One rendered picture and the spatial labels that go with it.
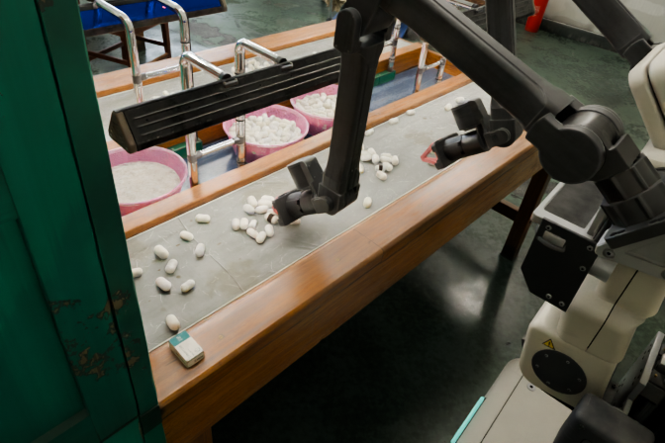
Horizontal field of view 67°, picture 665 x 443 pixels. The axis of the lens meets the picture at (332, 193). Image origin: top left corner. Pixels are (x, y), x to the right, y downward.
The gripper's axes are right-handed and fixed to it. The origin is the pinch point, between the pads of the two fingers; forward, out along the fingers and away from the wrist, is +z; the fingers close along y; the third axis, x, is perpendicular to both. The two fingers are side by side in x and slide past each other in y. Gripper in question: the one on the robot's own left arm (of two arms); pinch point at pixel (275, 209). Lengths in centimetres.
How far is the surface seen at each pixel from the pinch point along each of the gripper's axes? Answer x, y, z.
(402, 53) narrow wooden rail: -29, -113, 37
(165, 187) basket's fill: -14.8, 13.6, 24.3
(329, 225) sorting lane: 9.0, -7.9, -7.3
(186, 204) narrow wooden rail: -9.3, 15.6, 11.7
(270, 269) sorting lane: 10.2, 12.8, -9.0
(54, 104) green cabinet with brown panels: -26, 53, -60
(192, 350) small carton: 12.5, 38.7, -19.3
